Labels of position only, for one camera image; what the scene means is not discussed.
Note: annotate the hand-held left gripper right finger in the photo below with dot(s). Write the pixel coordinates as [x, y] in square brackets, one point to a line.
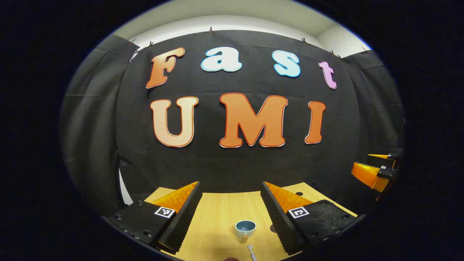
[277, 217]

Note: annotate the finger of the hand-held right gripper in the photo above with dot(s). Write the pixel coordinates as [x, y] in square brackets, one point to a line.
[368, 175]
[378, 156]

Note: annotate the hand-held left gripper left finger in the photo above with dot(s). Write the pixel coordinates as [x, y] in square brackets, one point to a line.
[185, 217]

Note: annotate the dark round coaster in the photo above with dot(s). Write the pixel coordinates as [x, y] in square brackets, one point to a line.
[272, 228]

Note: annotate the pale teal cup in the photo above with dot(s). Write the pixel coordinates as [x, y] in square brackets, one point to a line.
[245, 228]

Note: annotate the white toothbrush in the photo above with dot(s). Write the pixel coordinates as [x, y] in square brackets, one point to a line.
[249, 247]

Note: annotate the wooden desktop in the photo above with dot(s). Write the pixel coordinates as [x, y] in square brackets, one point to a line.
[217, 224]

